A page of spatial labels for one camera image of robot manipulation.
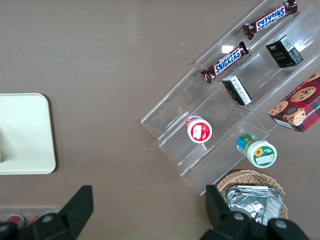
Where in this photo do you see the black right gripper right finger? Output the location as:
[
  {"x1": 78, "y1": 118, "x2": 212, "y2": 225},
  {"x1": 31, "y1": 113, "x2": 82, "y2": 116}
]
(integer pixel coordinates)
[{"x1": 199, "y1": 184, "x2": 253, "y2": 240}]

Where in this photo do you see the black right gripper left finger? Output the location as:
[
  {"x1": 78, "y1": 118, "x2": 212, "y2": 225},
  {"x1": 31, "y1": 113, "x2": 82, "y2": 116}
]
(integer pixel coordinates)
[{"x1": 18, "y1": 185, "x2": 94, "y2": 240}]

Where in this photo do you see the light wicker basket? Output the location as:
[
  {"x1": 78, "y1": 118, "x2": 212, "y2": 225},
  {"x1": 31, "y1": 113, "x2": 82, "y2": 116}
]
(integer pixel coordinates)
[{"x1": 216, "y1": 169, "x2": 289, "y2": 227}]

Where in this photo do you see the cream plastic tray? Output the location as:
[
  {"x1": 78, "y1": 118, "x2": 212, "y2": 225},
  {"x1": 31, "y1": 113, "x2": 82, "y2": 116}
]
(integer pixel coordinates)
[{"x1": 0, "y1": 92, "x2": 57, "y2": 175}]

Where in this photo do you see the silver foil packet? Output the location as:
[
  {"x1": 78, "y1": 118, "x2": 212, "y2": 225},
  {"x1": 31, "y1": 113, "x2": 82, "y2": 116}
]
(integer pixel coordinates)
[
  {"x1": 226, "y1": 193, "x2": 267, "y2": 226},
  {"x1": 231, "y1": 185, "x2": 284, "y2": 225}
]

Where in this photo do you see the clear acrylic bottle rack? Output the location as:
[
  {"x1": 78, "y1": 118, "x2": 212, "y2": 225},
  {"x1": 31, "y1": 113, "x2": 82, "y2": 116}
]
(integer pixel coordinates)
[{"x1": 0, "y1": 205, "x2": 62, "y2": 227}]

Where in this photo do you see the clear acrylic stepped stand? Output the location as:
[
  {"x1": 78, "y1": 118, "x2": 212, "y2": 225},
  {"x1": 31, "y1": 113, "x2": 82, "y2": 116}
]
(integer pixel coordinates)
[
  {"x1": 196, "y1": 0, "x2": 320, "y2": 133},
  {"x1": 140, "y1": 66, "x2": 270, "y2": 196}
]

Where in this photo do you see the green sunflower lid cup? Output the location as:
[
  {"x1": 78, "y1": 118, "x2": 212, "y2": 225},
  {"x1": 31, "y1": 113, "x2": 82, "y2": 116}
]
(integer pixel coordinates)
[{"x1": 236, "y1": 133, "x2": 278, "y2": 168}]

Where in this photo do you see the red lid white cup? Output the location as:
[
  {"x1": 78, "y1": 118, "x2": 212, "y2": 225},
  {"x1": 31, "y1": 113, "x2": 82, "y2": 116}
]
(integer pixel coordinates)
[{"x1": 184, "y1": 115, "x2": 213, "y2": 144}]

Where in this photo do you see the small black carton box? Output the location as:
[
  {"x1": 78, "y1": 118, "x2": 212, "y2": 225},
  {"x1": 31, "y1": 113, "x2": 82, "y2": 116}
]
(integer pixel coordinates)
[
  {"x1": 265, "y1": 34, "x2": 304, "y2": 69},
  {"x1": 221, "y1": 75, "x2": 253, "y2": 107}
]

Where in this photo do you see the red tartan cookie box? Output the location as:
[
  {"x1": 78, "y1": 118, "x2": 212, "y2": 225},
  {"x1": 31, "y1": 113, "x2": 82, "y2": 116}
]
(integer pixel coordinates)
[{"x1": 267, "y1": 68, "x2": 320, "y2": 133}]

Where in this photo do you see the Snickers chocolate bar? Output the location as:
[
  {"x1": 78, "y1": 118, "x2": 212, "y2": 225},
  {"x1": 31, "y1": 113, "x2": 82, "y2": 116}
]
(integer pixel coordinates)
[
  {"x1": 242, "y1": 0, "x2": 299, "y2": 41},
  {"x1": 200, "y1": 41, "x2": 250, "y2": 85}
]

